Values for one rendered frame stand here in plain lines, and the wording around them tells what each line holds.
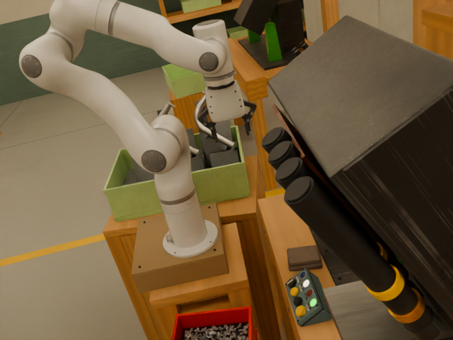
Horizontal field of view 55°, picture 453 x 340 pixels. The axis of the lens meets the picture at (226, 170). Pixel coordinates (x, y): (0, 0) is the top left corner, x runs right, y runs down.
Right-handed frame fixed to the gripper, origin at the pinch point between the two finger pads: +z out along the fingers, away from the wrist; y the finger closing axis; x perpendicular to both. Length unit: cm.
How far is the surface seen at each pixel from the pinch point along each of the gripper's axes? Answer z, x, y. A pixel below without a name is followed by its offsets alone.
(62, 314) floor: 130, -88, 121
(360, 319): 17, 59, -15
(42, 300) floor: 130, -105, 139
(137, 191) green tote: 38, -49, 43
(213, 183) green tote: 41, -48, 11
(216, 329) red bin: 42, 30, 16
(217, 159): 40, -66, 7
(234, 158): 41, -65, -1
